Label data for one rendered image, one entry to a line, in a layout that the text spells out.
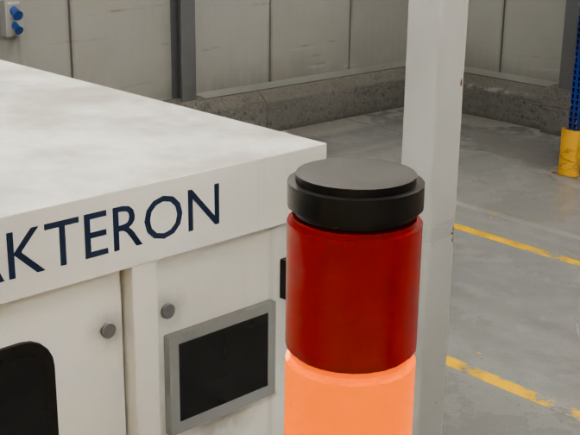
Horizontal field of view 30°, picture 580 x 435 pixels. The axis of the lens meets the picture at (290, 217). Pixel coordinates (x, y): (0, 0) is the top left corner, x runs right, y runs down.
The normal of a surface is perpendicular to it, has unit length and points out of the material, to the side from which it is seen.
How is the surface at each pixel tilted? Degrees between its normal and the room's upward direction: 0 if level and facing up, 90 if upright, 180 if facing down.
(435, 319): 90
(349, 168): 0
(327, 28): 90
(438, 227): 90
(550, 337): 0
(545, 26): 90
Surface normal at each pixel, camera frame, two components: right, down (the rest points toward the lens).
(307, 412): -0.63, 0.23
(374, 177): 0.01, -0.95
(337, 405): -0.15, 0.30
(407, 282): 0.78, 0.20
